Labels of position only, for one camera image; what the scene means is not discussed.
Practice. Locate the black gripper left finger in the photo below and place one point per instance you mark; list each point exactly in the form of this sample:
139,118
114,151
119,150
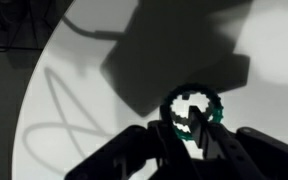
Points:
134,153

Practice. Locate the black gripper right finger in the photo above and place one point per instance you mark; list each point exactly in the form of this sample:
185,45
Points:
250,156

